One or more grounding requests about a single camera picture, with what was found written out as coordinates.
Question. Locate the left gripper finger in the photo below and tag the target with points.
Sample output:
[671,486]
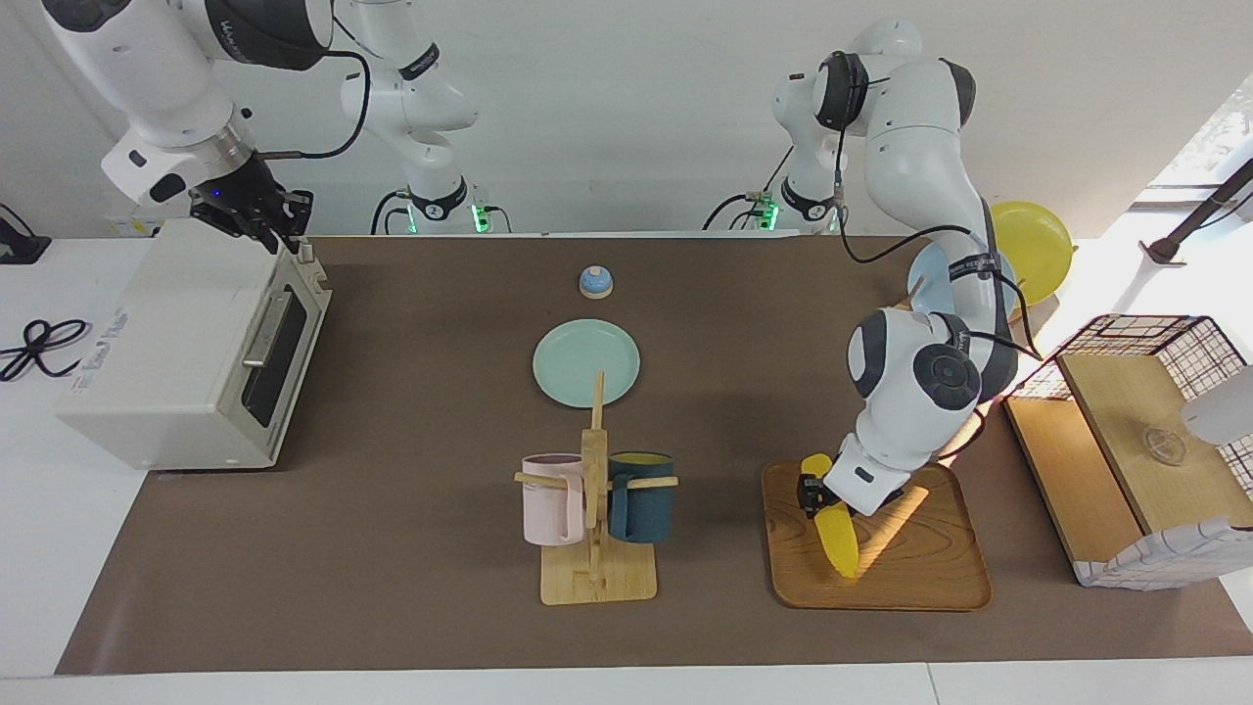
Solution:
[805,495]

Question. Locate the white cylindrical object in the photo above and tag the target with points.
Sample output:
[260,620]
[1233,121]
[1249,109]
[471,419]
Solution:
[1224,411]

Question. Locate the light green plate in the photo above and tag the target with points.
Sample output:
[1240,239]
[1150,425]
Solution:
[578,362]

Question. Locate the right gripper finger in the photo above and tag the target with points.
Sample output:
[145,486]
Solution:
[300,217]
[274,240]

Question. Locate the small blue call bell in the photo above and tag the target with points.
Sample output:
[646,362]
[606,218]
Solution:
[595,284]

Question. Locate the yellow corn cob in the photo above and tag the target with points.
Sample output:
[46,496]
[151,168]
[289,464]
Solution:
[840,543]

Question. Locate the white toaster oven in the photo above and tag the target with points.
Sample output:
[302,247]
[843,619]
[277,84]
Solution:
[157,343]

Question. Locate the wooden serving tray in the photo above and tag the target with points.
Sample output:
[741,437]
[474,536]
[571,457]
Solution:
[910,568]

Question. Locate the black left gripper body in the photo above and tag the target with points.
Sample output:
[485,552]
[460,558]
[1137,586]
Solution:
[830,494]

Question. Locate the wooden dish rack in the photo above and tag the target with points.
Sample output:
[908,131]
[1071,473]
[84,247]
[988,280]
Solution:
[916,286]

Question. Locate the brown table mat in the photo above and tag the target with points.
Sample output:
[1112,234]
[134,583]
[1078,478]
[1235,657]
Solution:
[440,587]

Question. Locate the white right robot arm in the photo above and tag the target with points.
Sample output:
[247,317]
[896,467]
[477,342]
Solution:
[147,78]

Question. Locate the light blue plate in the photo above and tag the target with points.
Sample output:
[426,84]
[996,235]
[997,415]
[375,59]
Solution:
[935,284]

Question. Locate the black clamp base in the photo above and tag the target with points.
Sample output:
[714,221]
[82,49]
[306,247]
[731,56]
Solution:
[20,247]

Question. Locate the pink mug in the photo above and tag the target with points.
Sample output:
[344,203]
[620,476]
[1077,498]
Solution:
[550,504]

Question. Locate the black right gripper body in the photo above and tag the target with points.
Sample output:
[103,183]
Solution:
[240,196]

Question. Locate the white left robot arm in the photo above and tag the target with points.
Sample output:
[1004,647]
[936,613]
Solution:
[920,392]

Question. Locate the white socket box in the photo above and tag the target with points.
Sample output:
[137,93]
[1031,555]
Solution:
[122,227]

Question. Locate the small clear glass cup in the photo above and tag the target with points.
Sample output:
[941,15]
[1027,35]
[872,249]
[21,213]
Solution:
[1167,446]

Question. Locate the wooden mug tree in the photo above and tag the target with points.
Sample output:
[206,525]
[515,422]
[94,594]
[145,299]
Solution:
[597,583]

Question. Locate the yellow plate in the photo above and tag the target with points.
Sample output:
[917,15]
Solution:
[1038,250]

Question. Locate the black angled stand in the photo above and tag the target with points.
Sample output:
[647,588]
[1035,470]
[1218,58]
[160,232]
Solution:
[1189,223]

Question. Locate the dark blue mug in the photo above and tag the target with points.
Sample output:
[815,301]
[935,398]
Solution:
[646,509]

